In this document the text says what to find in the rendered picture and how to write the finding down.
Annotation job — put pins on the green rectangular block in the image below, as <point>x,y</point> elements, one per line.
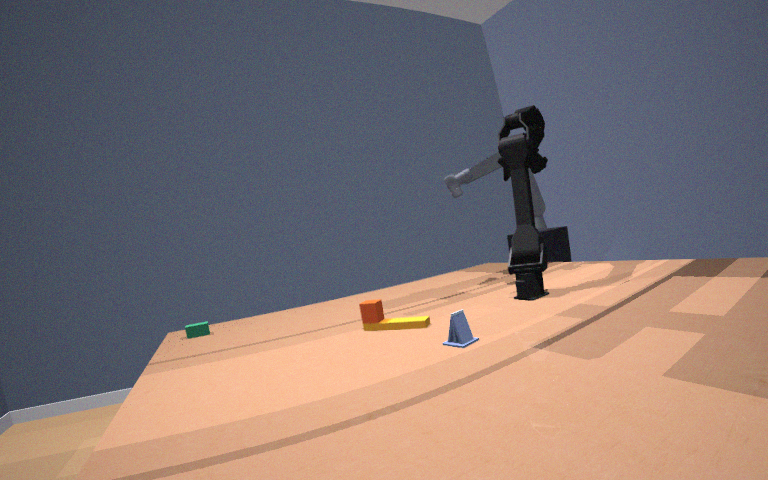
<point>198,329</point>

